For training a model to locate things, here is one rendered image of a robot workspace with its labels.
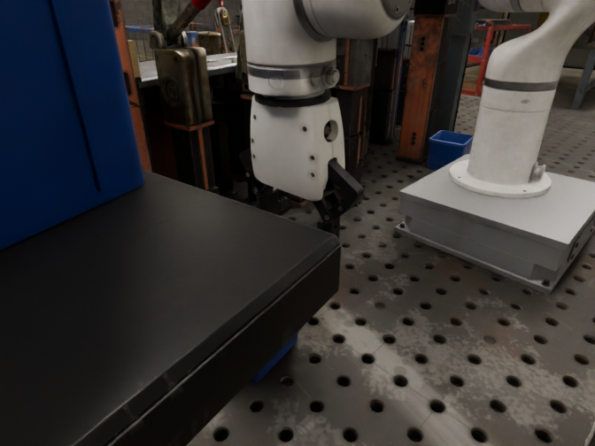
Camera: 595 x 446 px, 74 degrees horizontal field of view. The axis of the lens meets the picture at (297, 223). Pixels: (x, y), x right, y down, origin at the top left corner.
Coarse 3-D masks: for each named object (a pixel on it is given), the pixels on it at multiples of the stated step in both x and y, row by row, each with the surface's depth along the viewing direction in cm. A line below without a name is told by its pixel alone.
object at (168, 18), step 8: (152, 0) 60; (160, 0) 59; (168, 0) 60; (176, 0) 61; (152, 8) 61; (160, 8) 60; (168, 8) 60; (176, 8) 62; (160, 16) 60; (168, 16) 61; (176, 16) 62; (160, 24) 61; (168, 24) 62; (160, 32) 62; (176, 40) 64; (176, 48) 65
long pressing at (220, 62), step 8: (208, 56) 97; (216, 56) 97; (224, 56) 97; (232, 56) 97; (144, 64) 84; (152, 64) 84; (208, 64) 84; (216, 64) 84; (224, 64) 84; (232, 64) 82; (144, 72) 75; (152, 72) 75; (208, 72) 77; (216, 72) 78; (224, 72) 80; (232, 72) 82; (144, 80) 66; (152, 80) 67
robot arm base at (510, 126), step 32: (512, 96) 69; (544, 96) 69; (480, 128) 76; (512, 128) 72; (544, 128) 73; (480, 160) 78; (512, 160) 74; (480, 192) 76; (512, 192) 74; (544, 192) 75
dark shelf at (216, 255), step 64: (128, 192) 20; (192, 192) 20; (0, 256) 15; (64, 256) 15; (128, 256) 15; (192, 256) 15; (256, 256) 15; (320, 256) 15; (0, 320) 12; (64, 320) 12; (128, 320) 12; (192, 320) 12; (256, 320) 12; (0, 384) 10; (64, 384) 10; (128, 384) 10; (192, 384) 11
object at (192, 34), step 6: (192, 24) 378; (198, 24) 374; (204, 24) 368; (210, 24) 364; (126, 30) 321; (132, 30) 314; (138, 30) 307; (144, 30) 301; (150, 30) 296; (192, 30) 380; (234, 30) 284; (192, 36) 263; (192, 42) 264; (144, 48) 313; (138, 54) 323
